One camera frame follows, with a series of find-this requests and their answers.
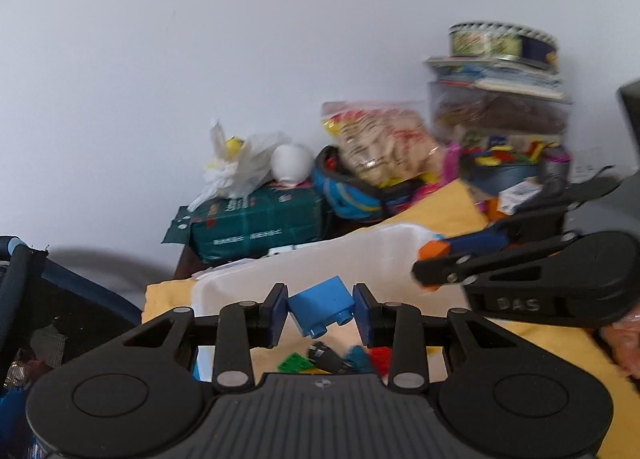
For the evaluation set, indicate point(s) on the white plastic bin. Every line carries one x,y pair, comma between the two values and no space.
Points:
380,249

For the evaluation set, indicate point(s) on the green plastic piece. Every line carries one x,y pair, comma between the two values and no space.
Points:
295,363

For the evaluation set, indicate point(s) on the orange building block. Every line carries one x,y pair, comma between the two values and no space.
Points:
432,250

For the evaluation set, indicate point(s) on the orange box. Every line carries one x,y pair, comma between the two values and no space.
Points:
495,211

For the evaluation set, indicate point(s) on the red building brick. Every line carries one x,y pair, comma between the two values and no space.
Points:
382,359

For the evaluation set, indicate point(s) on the person's right hand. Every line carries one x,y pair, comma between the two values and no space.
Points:
622,344

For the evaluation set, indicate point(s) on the grey cylinder with pink rim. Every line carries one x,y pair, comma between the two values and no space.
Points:
557,169

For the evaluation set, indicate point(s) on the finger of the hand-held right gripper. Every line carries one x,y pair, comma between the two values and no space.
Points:
475,240
440,271

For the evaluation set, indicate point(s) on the blue striped helmet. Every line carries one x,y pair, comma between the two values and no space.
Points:
345,199

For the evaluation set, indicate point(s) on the round printed tin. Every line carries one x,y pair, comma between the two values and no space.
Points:
500,44

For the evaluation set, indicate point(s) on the stack of books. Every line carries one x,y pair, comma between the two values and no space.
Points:
500,79

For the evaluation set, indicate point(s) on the pink plastic wrapper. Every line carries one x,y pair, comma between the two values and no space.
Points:
450,164

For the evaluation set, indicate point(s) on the yellow quilt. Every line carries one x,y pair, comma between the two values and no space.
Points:
450,209

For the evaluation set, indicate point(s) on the white round shell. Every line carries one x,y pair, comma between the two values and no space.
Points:
292,164

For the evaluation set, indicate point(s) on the grey tub of toy blocks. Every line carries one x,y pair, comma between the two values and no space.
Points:
500,174

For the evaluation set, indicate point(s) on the blue flat building brick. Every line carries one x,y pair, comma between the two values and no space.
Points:
357,359

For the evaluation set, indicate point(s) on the small white box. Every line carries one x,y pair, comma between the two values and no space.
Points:
515,199

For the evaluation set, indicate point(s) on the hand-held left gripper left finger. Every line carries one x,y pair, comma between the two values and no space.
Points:
279,314

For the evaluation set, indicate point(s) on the white plastic bag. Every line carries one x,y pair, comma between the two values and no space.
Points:
240,169

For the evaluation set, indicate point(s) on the clear bag of crackers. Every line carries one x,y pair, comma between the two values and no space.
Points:
385,144

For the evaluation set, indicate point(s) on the clear plastic box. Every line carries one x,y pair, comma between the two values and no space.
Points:
500,114

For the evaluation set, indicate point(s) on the dark blue fabric bin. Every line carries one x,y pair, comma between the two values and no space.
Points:
75,299

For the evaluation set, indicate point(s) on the blue building block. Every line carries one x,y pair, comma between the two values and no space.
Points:
320,304

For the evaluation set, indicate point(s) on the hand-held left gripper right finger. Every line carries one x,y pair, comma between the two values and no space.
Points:
362,314

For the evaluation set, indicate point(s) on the green tissue package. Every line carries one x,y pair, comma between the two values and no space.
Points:
250,219

